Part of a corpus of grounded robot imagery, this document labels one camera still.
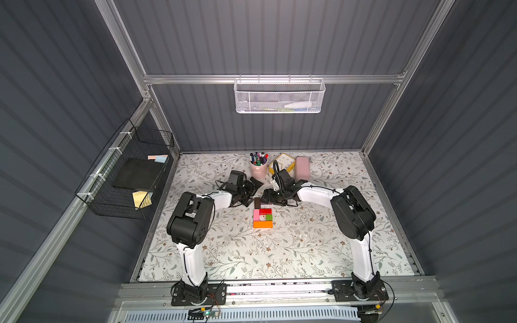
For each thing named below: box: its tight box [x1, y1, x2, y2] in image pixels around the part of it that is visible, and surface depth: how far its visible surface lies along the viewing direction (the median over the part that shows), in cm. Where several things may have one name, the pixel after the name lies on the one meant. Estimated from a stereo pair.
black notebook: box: [112, 157, 164, 192], surface depth 75 cm
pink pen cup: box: [249, 160, 269, 181], surface depth 104 cm
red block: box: [259, 208, 272, 216], surface depth 96 cm
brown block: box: [254, 197, 261, 210], surface depth 99 cm
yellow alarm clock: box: [268, 153, 296, 175], surface depth 114 cm
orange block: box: [253, 220, 274, 229], surface depth 93 cm
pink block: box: [253, 208, 260, 222], surface depth 96 cm
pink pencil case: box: [294, 156, 311, 183], surface depth 114 cm
